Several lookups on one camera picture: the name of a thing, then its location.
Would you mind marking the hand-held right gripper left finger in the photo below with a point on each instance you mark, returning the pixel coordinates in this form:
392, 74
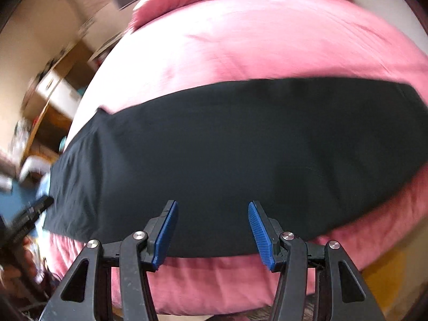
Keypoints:
165, 234

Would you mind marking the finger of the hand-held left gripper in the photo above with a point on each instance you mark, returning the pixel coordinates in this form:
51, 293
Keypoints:
31, 214

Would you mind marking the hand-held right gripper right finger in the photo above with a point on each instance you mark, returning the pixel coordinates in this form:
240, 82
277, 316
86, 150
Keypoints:
259, 237

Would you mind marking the black embroidered pants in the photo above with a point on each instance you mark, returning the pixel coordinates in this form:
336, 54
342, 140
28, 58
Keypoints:
234, 157

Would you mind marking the blue and white appliance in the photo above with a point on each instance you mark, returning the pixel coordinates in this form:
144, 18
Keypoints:
20, 197

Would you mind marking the grey chair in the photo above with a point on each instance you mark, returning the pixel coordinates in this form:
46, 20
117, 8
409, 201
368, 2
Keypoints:
30, 164

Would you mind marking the teal cup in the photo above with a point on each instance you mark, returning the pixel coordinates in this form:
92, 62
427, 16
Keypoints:
62, 144

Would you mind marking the wooden side table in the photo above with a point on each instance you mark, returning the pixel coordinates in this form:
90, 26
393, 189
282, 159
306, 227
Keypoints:
50, 130

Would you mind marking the white cabinet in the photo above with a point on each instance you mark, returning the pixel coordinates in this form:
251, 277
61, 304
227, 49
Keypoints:
60, 97

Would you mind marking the bed with pink sheet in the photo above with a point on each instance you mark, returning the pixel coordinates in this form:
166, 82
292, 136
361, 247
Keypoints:
250, 40

